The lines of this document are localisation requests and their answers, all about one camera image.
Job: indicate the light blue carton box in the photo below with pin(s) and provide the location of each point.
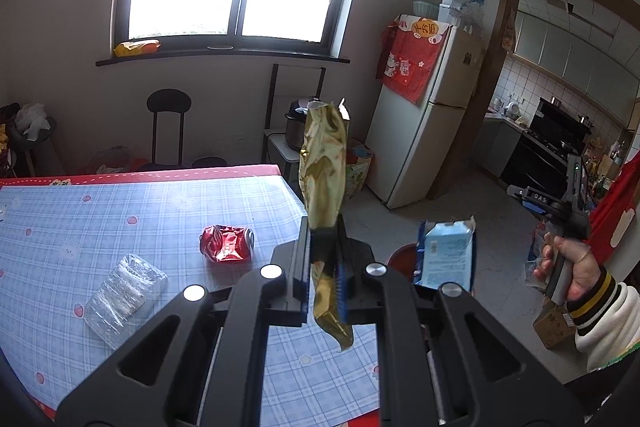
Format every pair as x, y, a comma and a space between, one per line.
447, 257

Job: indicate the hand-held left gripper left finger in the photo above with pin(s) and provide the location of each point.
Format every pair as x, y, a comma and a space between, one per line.
305, 257

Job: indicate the dark folding frame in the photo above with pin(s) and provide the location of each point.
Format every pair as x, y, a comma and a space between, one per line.
274, 97

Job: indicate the reddish brown trash bin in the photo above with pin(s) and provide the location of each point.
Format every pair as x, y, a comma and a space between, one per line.
402, 259

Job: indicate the white refrigerator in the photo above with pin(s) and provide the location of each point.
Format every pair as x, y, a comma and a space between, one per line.
425, 132

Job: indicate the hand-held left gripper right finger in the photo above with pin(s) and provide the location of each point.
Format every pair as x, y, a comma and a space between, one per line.
342, 292

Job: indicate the black round stool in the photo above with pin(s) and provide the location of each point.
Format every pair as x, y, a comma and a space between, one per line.
210, 161

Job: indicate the yellow snack bag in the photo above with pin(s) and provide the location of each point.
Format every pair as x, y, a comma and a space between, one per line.
137, 48

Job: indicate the gold snack wrapper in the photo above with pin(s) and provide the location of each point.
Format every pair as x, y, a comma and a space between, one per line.
322, 167

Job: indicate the blue plaid tablecloth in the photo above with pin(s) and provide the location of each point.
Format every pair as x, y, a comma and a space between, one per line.
150, 217

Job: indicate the crushed clear plastic bottle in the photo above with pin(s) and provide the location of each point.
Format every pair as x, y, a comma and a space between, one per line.
120, 297

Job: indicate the person's right hand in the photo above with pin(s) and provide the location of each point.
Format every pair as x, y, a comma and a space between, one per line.
582, 267

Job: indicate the black round-back chair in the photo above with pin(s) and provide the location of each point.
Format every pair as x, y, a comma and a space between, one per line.
169, 102

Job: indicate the cardboard box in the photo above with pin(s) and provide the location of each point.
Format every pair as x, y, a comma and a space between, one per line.
552, 324

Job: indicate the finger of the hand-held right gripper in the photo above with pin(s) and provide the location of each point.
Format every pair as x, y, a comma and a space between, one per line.
519, 194

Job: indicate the white boxes on refrigerator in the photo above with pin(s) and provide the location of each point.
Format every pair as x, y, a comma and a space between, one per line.
452, 4

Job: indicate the red printed cloth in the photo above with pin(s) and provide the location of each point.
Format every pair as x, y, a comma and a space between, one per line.
410, 67

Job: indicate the white electric kettle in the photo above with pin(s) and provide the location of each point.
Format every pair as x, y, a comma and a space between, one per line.
512, 109

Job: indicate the crushed red can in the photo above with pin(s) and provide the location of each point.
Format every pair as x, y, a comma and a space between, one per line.
227, 244

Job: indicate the small white-topped side table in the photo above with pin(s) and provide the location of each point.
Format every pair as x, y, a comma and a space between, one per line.
277, 144

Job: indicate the grey kitchen counter cabinet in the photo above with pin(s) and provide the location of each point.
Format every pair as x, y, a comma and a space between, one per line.
495, 144

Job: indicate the wooden door frame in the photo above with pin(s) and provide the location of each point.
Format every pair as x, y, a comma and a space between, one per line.
500, 57

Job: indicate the black kitchen stove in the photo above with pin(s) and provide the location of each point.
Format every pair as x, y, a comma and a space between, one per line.
540, 157

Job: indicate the colourful printed bag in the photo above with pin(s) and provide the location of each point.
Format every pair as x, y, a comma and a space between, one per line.
357, 172

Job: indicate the dark pressure cooker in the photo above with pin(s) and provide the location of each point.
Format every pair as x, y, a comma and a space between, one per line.
295, 127

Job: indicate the white crumpled plastic bag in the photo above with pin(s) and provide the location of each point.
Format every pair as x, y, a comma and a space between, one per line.
32, 122

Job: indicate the red white garment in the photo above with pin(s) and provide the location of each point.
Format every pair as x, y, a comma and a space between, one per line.
617, 207

